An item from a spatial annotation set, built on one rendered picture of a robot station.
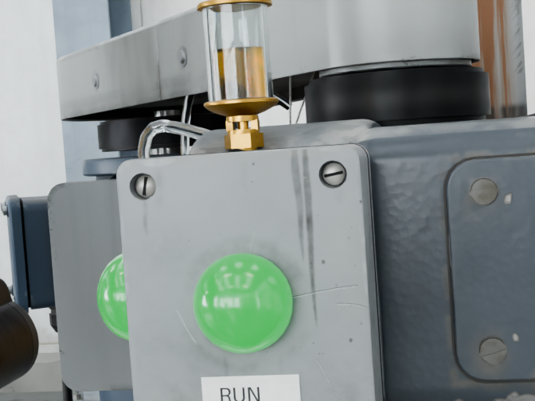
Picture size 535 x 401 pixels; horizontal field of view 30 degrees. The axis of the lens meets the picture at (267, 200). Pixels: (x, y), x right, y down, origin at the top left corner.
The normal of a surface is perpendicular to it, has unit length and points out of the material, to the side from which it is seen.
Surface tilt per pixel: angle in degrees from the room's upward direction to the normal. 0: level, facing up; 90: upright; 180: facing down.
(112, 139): 90
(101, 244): 90
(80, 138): 90
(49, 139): 90
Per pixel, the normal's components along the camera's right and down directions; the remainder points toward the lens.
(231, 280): -0.22, -0.41
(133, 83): -0.87, 0.08
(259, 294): 0.24, -0.22
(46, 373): -0.16, 0.07
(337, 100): -0.72, 0.08
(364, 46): -0.41, 0.07
